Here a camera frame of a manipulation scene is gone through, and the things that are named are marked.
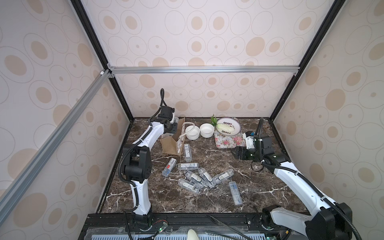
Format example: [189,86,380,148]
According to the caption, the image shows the clear compass case horizontal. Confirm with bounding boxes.
[177,163,199,171]

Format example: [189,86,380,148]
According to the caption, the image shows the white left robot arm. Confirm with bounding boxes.
[118,106,178,226]

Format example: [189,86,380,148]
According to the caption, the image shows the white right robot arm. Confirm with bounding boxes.
[232,132,362,240]

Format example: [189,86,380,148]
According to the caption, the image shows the clear compass case right angled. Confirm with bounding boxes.
[213,169,234,184]

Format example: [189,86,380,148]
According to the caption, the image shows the clear compass case blue front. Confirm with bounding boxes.
[229,181,243,206]

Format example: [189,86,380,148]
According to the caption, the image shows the floral cloth mat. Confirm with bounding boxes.
[214,131,246,149]

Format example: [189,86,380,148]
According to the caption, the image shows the white radish with leaves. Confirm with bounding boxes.
[211,115,235,135]

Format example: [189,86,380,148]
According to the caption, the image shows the patterned ceramic plate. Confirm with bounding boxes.
[216,118,241,136]

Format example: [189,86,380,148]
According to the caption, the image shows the white bowl left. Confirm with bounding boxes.
[185,125,200,141]

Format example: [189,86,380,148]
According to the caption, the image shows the white bowl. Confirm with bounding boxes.
[200,123,215,138]
[185,125,200,141]

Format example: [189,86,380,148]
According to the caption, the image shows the white bowl right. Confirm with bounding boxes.
[200,123,215,138]

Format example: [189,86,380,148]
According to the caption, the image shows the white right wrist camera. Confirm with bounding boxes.
[243,131,255,150]

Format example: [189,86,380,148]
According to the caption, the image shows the silver aluminium rail back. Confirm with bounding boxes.
[110,65,300,74]

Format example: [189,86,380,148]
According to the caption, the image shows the silver aluminium rail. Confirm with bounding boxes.
[1,69,112,224]
[110,65,300,74]

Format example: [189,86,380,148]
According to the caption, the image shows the silver aluminium rail left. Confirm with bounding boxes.
[1,69,112,224]

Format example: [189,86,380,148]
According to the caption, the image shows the black corner frame post left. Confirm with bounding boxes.
[70,0,135,122]

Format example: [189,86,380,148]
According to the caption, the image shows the black corner frame post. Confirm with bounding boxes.
[70,0,135,122]
[270,0,347,122]

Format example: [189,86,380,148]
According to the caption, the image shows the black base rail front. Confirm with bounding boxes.
[79,212,290,240]

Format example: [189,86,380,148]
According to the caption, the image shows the black corner frame post right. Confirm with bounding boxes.
[270,0,347,122]

